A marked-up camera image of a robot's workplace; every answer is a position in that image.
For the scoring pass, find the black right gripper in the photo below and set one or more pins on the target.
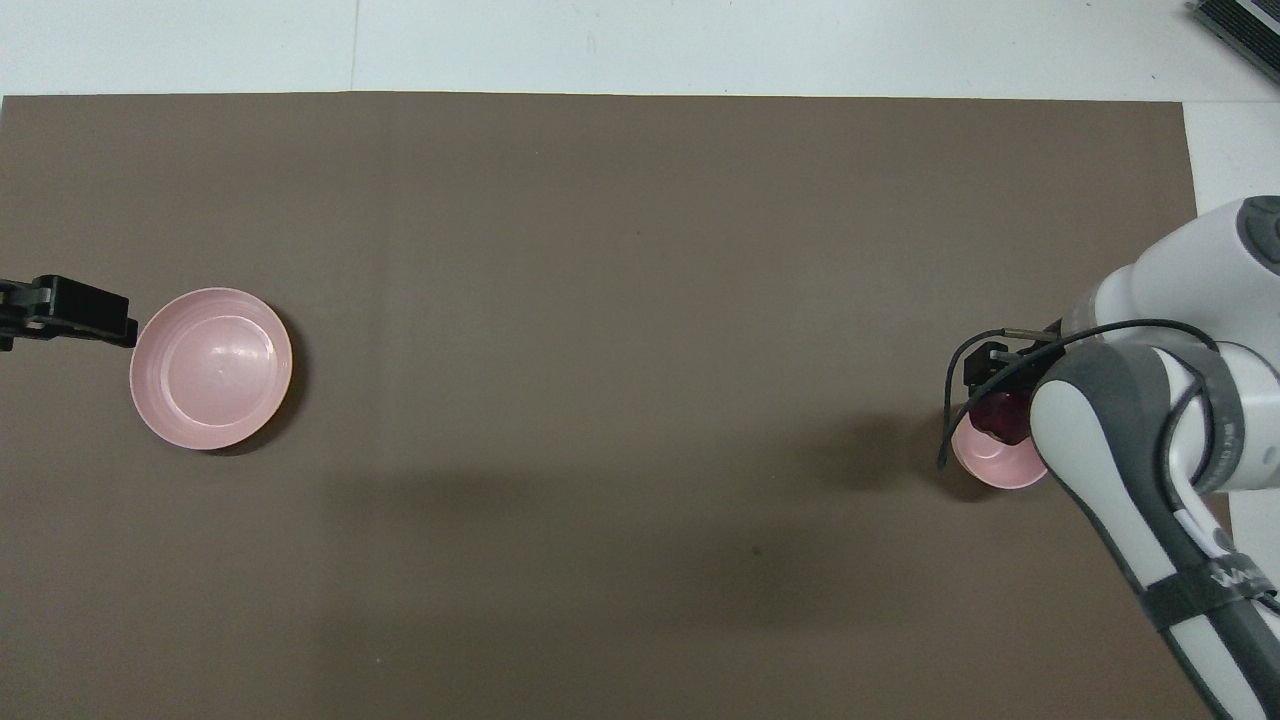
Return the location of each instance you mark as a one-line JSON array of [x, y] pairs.
[[1030, 362]]

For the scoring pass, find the black ribbed device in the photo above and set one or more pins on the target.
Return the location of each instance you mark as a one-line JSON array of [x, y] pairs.
[[1245, 30]]

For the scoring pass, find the brown table mat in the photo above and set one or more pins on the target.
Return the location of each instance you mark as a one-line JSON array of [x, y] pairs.
[[600, 300]]

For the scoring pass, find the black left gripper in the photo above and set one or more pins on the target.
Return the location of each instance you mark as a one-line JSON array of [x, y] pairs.
[[20, 312]]

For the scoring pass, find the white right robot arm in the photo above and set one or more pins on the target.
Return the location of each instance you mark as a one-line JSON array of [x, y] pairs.
[[1110, 450]]

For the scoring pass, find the pink plate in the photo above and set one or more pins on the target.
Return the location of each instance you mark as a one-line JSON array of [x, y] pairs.
[[210, 370]]

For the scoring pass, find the pink bowl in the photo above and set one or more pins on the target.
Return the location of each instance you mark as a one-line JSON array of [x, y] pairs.
[[995, 465]]

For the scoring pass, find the dark red apple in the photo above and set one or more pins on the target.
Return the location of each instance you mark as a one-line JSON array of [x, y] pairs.
[[1005, 415]]

